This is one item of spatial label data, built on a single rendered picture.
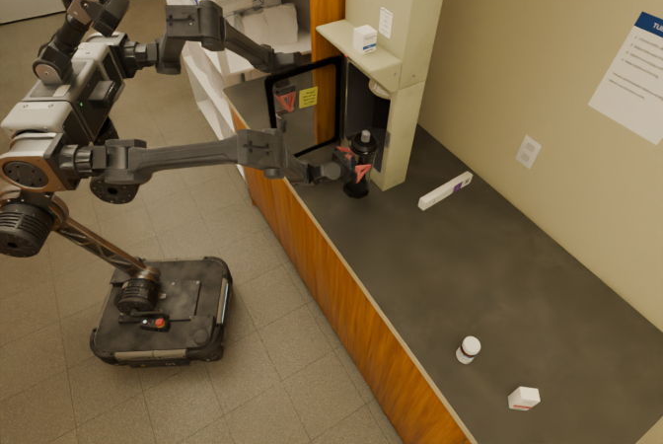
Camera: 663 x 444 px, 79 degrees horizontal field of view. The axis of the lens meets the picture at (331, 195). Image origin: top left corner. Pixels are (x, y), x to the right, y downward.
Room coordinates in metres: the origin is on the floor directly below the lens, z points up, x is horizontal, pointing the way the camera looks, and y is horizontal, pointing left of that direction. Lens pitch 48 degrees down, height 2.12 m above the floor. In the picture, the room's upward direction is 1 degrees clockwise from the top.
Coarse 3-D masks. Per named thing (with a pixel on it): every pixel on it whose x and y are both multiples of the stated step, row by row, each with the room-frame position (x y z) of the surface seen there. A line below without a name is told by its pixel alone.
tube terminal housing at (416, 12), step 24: (360, 0) 1.27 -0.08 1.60; (384, 0) 1.17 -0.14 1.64; (408, 0) 1.08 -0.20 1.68; (432, 0) 1.11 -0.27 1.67; (360, 24) 1.26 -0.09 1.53; (408, 24) 1.07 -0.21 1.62; (432, 24) 1.12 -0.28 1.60; (408, 48) 1.08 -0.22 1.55; (408, 72) 1.09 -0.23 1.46; (408, 96) 1.10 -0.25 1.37; (408, 120) 1.11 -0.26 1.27; (408, 144) 1.12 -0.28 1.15; (384, 168) 1.08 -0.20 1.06
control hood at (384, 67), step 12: (336, 24) 1.30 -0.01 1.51; (348, 24) 1.30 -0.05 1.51; (324, 36) 1.24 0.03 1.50; (336, 36) 1.22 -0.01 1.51; (348, 36) 1.22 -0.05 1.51; (348, 48) 1.14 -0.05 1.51; (384, 48) 1.14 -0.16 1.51; (360, 60) 1.07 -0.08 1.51; (372, 60) 1.07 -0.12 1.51; (384, 60) 1.08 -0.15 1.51; (396, 60) 1.08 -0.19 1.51; (372, 72) 1.02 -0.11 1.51; (384, 72) 1.04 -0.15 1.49; (396, 72) 1.06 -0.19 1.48; (384, 84) 1.04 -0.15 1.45; (396, 84) 1.06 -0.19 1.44
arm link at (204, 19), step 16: (176, 16) 0.97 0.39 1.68; (192, 16) 0.98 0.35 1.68; (208, 16) 0.98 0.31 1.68; (176, 32) 0.95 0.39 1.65; (192, 32) 0.95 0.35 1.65; (208, 32) 0.96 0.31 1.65; (160, 48) 1.14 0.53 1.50; (176, 48) 1.06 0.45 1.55; (160, 64) 1.16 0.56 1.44; (176, 64) 1.16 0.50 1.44
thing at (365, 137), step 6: (366, 132) 1.04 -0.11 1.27; (354, 138) 1.04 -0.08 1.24; (360, 138) 1.05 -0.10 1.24; (366, 138) 1.03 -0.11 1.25; (372, 138) 1.05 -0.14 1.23; (354, 144) 1.02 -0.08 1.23; (360, 144) 1.01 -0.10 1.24; (366, 144) 1.02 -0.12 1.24; (372, 144) 1.02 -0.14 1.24; (360, 150) 1.00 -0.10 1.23; (366, 150) 1.00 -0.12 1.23; (372, 150) 1.00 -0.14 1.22
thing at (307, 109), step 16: (288, 80) 1.21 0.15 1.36; (304, 80) 1.24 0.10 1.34; (320, 80) 1.28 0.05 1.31; (288, 96) 1.21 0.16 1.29; (304, 96) 1.24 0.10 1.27; (320, 96) 1.28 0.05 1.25; (288, 112) 1.20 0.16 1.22; (304, 112) 1.24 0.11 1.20; (320, 112) 1.28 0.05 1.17; (288, 128) 1.20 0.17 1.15; (304, 128) 1.24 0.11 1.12; (320, 128) 1.27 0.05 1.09; (288, 144) 1.20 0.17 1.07; (304, 144) 1.23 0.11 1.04
